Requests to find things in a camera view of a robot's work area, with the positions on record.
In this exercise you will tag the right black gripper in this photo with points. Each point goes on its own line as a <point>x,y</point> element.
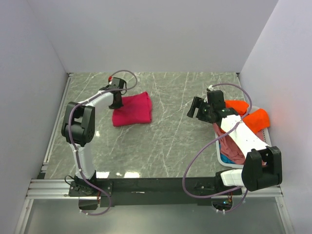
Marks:
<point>199,103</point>

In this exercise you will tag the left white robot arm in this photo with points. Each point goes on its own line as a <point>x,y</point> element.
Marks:
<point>78,128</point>

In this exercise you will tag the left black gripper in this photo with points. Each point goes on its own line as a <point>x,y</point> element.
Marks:
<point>117,106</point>

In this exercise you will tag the black base beam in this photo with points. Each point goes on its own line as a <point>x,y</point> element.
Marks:
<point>148,191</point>

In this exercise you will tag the white plastic laundry basket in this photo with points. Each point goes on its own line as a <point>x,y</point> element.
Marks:
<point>220,158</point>

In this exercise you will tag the aluminium frame rail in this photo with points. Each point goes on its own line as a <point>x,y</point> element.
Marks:
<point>58,189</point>

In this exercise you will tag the salmon pink t shirt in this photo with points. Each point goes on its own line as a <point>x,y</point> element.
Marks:
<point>237,155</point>

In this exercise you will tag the blue t shirt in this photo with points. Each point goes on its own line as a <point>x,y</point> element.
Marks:
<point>225,152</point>

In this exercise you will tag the magenta t shirt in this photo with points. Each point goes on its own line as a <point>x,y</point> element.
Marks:
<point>136,109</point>

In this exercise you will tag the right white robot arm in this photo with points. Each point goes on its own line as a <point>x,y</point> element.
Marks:
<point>263,164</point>

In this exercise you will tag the orange t shirt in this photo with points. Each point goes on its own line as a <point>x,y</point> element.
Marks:
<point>256,121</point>

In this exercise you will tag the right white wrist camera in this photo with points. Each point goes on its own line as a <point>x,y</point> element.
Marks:
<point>210,88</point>

